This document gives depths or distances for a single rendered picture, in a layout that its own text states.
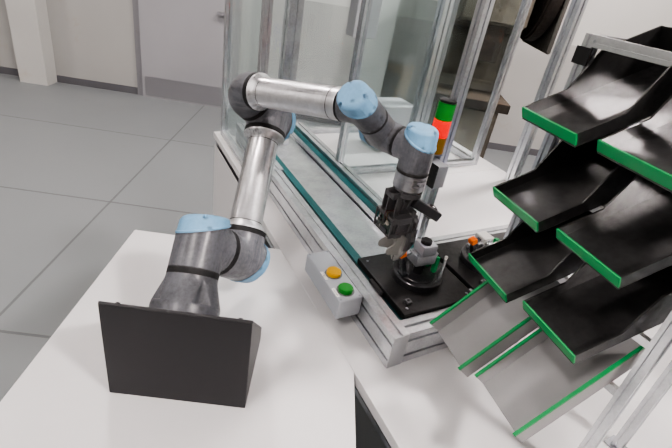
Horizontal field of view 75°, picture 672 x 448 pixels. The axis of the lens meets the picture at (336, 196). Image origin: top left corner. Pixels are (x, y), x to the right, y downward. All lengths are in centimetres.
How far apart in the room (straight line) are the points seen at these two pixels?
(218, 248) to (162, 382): 29
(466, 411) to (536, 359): 23
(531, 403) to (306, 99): 77
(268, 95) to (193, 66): 427
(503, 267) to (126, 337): 75
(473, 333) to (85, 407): 81
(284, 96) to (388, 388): 72
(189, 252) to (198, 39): 438
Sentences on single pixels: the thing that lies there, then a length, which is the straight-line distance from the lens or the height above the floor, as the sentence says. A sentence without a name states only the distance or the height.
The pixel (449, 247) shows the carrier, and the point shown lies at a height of 97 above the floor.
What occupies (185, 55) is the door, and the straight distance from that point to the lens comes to 534.
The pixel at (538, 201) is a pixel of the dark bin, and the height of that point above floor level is 137.
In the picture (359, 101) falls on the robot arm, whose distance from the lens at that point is 90.
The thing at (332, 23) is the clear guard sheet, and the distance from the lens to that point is 231.
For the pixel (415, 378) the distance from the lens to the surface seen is 115.
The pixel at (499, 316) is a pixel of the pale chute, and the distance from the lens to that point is 105.
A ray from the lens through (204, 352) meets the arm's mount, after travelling 92.
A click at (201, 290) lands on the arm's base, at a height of 104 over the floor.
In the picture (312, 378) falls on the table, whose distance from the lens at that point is 109.
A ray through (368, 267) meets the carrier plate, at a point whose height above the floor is 97.
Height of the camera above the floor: 170
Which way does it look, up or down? 28 degrees down
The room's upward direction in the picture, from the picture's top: 10 degrees clockwise
